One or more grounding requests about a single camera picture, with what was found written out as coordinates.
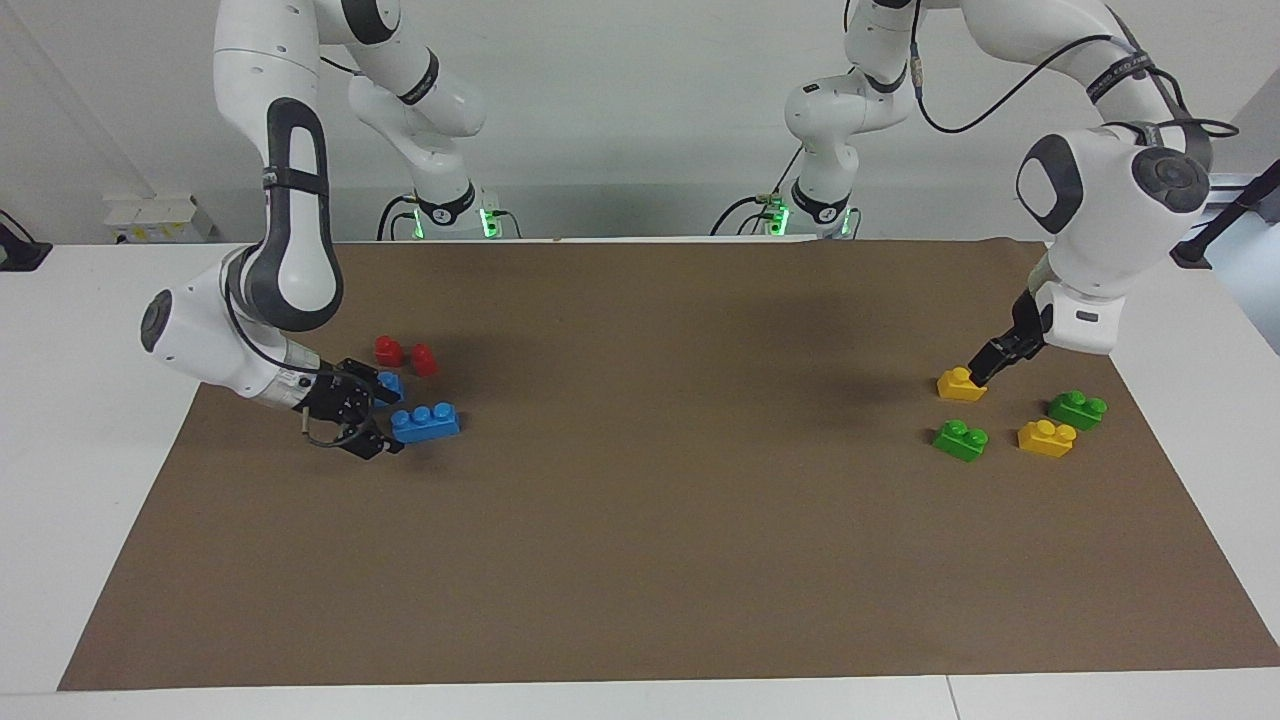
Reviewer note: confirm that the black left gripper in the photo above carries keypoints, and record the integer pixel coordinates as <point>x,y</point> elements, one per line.
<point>1028,325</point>

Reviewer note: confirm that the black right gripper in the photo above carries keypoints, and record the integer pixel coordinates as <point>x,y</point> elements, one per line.
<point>338,405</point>

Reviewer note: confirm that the blue three-stud toy block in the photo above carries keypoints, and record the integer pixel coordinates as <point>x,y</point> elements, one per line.
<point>394,382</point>
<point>425,424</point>

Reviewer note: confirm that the green two-stud toy block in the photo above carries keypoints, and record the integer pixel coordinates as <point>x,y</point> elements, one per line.
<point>1076,411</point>
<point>960,442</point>

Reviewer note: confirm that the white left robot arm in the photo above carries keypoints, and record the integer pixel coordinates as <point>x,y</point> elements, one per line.
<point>1100,230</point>

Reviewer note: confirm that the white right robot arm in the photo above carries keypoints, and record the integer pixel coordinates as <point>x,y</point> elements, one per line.
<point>290,250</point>

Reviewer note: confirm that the yellow two-stud toy block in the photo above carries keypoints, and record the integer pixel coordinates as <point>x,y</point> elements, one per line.
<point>1045,440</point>
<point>955,386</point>

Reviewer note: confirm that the red one-stud toy block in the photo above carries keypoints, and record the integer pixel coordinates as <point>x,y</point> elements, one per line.
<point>424,361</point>
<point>388,352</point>

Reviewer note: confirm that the brown paper mat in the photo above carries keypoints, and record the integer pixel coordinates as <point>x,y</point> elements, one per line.
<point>640,520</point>

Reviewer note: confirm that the black table clamp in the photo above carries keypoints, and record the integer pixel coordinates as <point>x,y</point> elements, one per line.
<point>20,255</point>

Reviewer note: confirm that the black camera stand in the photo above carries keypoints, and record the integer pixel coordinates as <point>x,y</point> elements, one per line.
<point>1235,205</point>

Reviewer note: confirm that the white wall socket box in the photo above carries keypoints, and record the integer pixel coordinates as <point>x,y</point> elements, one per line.
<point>155,218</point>

